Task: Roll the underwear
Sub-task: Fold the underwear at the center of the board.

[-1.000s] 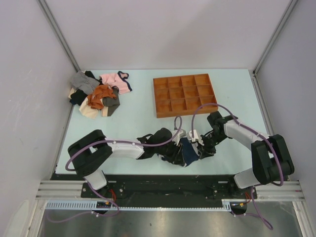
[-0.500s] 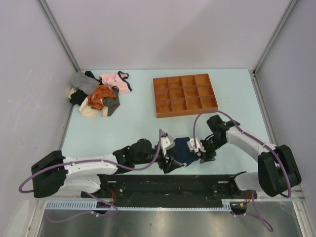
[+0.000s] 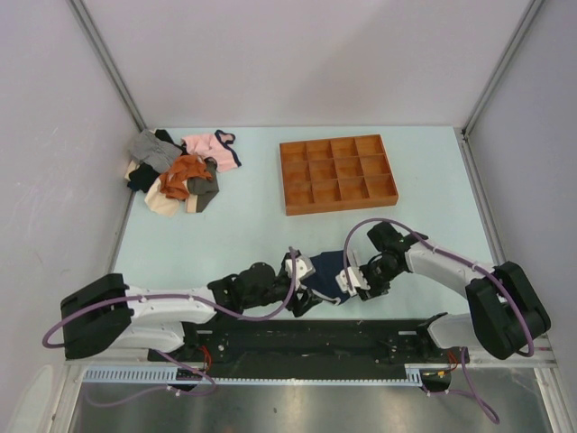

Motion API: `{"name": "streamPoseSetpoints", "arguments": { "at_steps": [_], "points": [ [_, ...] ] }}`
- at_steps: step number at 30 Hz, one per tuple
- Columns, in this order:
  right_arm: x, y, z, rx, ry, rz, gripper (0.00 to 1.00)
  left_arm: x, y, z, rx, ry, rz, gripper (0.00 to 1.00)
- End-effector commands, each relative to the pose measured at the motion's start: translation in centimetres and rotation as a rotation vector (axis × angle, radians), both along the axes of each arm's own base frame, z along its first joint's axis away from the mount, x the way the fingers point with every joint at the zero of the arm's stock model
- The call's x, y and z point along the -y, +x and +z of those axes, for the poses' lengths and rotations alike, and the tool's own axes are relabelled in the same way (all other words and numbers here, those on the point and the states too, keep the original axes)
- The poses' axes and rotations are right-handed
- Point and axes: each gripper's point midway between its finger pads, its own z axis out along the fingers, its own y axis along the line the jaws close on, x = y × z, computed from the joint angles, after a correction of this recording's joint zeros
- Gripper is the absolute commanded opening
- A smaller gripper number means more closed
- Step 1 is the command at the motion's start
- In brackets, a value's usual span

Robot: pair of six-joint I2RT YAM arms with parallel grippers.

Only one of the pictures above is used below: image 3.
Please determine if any navy underwear with white trim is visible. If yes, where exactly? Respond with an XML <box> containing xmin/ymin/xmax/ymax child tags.
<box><xmin>301</xmin><ymin>251</ymin><xmax>351</xmax><ymax>305</ymax></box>

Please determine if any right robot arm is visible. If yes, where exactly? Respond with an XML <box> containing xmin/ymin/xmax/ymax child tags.
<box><xmin>361</xmin><ymin>221</ymin><xmax>551</xmax><ymax>362</ymax></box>

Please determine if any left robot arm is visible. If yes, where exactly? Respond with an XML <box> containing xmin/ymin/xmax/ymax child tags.
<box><xmin>60</xmin><ymin>259</ymin><xmax>322</xmax><ymax>361</ymax></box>

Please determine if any olive and beige underwear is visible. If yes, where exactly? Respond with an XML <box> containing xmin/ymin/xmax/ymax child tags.
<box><xmin>186</xmin><ymin>175</ymin><xmax>219</xmax><ymax>213</ymax></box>

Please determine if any orange underwear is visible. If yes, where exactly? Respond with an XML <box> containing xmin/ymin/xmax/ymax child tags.
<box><xmin>160</xmin><ymin>154</ymin><xmax>213</xmax><ymax>200</ymax></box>

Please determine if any pink underwear with navy trim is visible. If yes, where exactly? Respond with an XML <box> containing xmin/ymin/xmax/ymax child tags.
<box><xmin>181</xmin><ymin>129</ymin><xmax>242</xmax><ymax>173</ymax></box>

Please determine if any cream underwear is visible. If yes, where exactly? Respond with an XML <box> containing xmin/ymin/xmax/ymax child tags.
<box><xmin>144</xmin><ymin>179</ymin><xmax>180</xmax><ymax>217</ymax></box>

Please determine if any black underwear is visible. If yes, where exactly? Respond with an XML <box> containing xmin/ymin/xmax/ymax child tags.
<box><xmin>127</xmin><ymin>163</ymin><xmax>160</xmax><ymax>193</ymax></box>

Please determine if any grey ribbed underwear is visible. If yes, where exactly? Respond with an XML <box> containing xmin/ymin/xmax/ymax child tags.
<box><xmin>129</xmin><ymin>130</ymin><xmax>182</xmax><ymax>173</ymax></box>

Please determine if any wooden compartment tray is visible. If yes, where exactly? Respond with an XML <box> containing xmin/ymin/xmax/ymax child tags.
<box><xmin>279</xmin><ymin>134</ymin><xmax>398</xmax><ymax>217</ymax></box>

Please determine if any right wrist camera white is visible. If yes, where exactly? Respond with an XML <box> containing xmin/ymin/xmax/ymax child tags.
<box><xmin>335</xmin><ymin>266</ymin><xmax>370</xmax><ymax>297</ymax></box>

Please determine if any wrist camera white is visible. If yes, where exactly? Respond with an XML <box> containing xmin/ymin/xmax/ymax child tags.
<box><xmin>284</xmin><ymin>250</ymin><xmax>316</xmax><ymax>281</ymax></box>
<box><xmin>335</xmin><ymin>266</ymin><xmax>370</xmax><ymax>297</ymax></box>

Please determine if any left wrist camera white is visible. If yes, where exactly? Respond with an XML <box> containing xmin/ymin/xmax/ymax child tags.
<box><xmin>284</xmin><ymin>250</ymin><xmax>316</xmax><ymax>281</ymax></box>

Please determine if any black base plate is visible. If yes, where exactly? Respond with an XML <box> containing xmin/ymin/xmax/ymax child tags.
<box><xmin>169</xmin><ymin>319</ymin><xmax>461</xmax><ymax>364</ymax></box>

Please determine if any aluminium corner post right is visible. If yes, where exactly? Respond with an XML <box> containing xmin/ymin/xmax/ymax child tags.
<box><xmin>463</xmin><ymin>0</ymin><xmax>546</xmax><ymax>136</ymax></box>

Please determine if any aluminium corner post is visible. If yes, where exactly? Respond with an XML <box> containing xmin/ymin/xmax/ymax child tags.
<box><xmin>67</xmin><ymin>0</ymin><xmax>147</xmax><ymax>131</ymax></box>
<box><xmin>463</xmin><ymin>0</ymin><xmax>546</xmax><ymax>136</ymax></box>

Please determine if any grey slotted cable duct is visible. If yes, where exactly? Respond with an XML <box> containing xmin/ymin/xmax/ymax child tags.
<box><xmin>83</xmin><ymin>365</ymin><xmax>423</xmax><ymax>387</ymax></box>

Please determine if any aluminium rail front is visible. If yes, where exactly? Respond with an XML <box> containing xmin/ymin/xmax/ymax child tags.
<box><xmin>66</xmin><ymin>336</ymin><xmax>558</xmax><ymax>368</ymax></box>

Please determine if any aluminium corner post left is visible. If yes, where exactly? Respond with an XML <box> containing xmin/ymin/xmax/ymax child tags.
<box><xmin>67</xmin><ymin>0</ymin><xmax>147</xmax><ymax>131</ymax></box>

